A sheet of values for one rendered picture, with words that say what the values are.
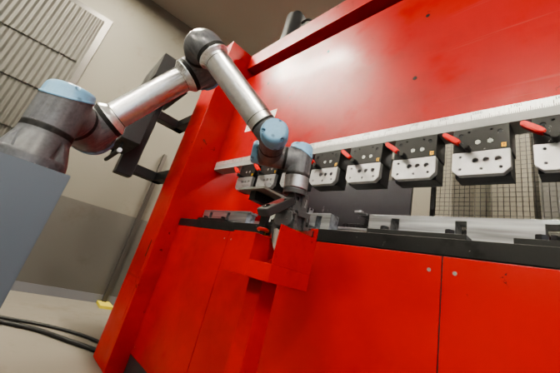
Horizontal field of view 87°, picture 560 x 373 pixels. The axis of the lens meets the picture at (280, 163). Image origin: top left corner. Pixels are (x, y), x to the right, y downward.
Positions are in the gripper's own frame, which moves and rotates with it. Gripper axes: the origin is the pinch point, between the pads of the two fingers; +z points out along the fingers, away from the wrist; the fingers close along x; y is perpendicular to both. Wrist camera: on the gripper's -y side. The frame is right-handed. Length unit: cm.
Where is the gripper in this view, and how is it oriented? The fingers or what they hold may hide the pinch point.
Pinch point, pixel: (277, 256)
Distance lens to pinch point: 87.8
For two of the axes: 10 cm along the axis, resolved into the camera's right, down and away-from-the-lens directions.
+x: -7.0, 0.9, 7.1
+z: -1.8, 9.3, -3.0
